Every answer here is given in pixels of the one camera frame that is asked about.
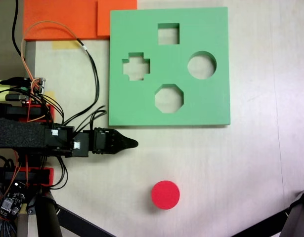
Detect thick black cable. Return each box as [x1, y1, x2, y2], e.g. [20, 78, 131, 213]
[11, 0, 26, 58]

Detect black tripod brace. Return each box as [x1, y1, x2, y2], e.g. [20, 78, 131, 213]
[229, 211, 292, 237]
[55, 204, 116, 237]

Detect red and black table clamp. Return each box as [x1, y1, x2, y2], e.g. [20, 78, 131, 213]
[0, 102, 56, 123]
[0, 166, 55, 186]

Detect circuit board with wires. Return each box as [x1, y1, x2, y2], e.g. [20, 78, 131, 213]
[22, 77, 48, 104]

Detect large orange foam block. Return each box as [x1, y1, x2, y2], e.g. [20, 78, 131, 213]
[23, 0, 111, 41]

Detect small orange foam block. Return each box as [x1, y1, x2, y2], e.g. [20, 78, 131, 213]
[97, 0, 138, 37]

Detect black arm servo wires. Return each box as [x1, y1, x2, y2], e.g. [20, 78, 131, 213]
[74, 105, 108, 135]

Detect green shape sorter board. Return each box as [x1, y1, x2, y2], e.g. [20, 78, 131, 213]
[108, 6, 231, 128]

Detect small black circuit board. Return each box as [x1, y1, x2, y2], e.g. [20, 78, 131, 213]
[0, 182, 27, 218]

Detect red cylinder block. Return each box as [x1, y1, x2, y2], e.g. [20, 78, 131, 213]
[151, 180, 181, 211]

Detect thin black wire pair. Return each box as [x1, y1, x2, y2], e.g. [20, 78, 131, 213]
[61, 39, 101, 124]

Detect black USB plug cable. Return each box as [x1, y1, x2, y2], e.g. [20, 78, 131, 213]
[0, 77, 27, 86]

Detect thin orange wire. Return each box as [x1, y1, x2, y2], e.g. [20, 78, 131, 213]
[20, 20, 80, 86]

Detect grey black tripod leg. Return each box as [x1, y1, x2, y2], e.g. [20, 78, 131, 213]
[281, 186, 304, 237]

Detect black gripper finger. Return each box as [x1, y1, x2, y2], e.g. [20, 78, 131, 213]
[114, 143, 139, 155]
[109, 128, 139, 145]

